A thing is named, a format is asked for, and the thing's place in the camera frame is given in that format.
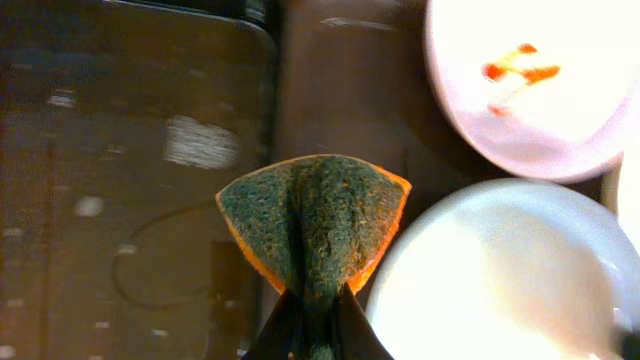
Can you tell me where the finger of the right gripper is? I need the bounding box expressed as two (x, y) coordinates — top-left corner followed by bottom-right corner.
(614, 327), (640, 360)

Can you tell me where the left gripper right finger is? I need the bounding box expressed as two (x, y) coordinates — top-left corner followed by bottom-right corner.
(330, 284), (393, 360)

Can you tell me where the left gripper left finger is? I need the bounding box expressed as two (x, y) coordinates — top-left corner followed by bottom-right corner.
(241, 289), (304, 360)

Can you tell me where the orange green scrub sponge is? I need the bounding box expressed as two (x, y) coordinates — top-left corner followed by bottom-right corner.
(215, 154), (412, 359)

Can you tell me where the pale blue plate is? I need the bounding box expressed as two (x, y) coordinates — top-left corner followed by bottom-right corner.
(366, 179), (639, 359)

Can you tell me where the brown serving tray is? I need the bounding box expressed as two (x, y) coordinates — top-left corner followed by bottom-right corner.
(259, 0), (621, 321)

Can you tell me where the black water tray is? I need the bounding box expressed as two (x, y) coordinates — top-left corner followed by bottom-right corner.
(1, 1), (281, 360)

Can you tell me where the white plate top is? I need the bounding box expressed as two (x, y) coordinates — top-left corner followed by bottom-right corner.
(424, 0), (639, 182)

